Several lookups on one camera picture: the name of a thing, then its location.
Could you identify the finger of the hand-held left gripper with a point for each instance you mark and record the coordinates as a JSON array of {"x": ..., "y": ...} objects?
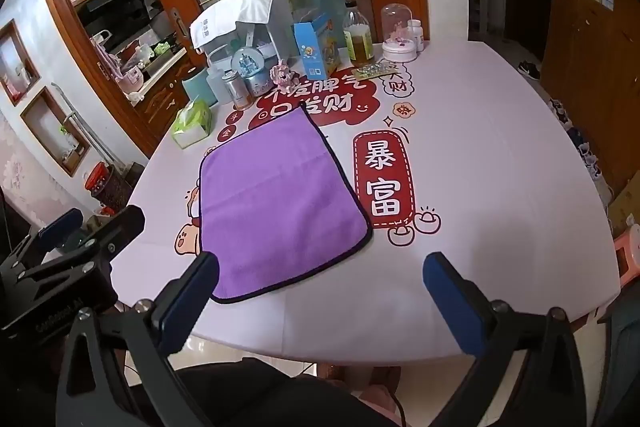
[
  {"x": 122, "y": 221},
  {"x": 61, "y": 224}
]

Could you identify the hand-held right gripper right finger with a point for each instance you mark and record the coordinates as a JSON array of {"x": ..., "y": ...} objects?
[{"x": 452, "y": 307}]

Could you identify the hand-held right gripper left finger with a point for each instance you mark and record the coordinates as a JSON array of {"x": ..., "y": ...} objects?
[{"x": 192, "y": 302}]

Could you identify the purple towel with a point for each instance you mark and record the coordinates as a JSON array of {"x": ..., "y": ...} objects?
[{"x": 280, "y": 207}]

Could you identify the dark woven basket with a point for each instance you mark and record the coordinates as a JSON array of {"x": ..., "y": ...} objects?
[{"x": 120, "y": 187}]

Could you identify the red bucket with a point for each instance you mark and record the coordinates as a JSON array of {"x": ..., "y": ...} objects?
[{"x": 97, "y": 179}]

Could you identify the green tissue pack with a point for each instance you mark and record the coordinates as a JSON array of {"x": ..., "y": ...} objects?
[{"x": 191, "y": 124}]

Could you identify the person's dark clothing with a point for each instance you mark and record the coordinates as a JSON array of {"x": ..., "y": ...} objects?
[{"x": 280, "y": 392}]

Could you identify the wooden kitchen base cabinet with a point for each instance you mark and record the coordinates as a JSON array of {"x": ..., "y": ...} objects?
[{"x": 160, "y": 99}]

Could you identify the translucent plastic container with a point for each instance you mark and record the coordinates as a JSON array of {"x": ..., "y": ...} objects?
[{"x": 216, "y": 79}]

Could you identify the metal tin can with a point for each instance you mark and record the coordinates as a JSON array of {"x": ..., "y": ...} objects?
[{"x": 235, "y": 89}]

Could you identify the pink printed tablecloth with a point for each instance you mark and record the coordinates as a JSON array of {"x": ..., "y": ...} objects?
[{"x": 475, "y": 132}]

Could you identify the pink plastic stool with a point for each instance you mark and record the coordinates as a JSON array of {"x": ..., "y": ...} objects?
[{"x": 629, "y": 257}]

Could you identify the snow globe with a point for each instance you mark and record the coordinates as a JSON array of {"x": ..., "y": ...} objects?
[{"x": 250, "y": 69}]

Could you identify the black range hood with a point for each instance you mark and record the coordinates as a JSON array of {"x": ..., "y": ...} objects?
[{"x": 115, "y": 4}]

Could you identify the pink toy figure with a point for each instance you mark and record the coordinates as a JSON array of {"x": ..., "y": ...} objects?
[{"x": 282, "y": 74}]

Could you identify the white cloth-covered appliance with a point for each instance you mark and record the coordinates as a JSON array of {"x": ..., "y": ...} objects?
[{"x": 240, "y": 14}]

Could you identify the pill blister pack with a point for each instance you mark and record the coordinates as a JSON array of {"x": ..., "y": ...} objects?
[{"x": 375, "y": 71}]

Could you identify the black shoe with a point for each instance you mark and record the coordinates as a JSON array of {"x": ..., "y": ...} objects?
[{"x": 530, "y": 69}]

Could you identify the blue cardboard box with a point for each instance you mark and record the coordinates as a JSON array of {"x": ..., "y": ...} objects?
[{"x": 315, "y": 49}]

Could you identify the glass dome on white base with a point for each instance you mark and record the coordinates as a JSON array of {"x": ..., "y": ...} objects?
[{"x": 399, "y": 39}]

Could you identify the white pill bottle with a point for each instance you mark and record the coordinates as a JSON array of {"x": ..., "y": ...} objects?
[{"x": 416, "y": 34}]

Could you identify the plastic oil bottle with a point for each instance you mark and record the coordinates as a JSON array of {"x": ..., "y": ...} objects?
[{"x": 358, "y": 39}]

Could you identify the wooden framed wall niche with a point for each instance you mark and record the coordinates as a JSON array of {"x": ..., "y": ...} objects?
[
  {"x": 17, "y": 57},
  {"x": 55, "y": 132}
]

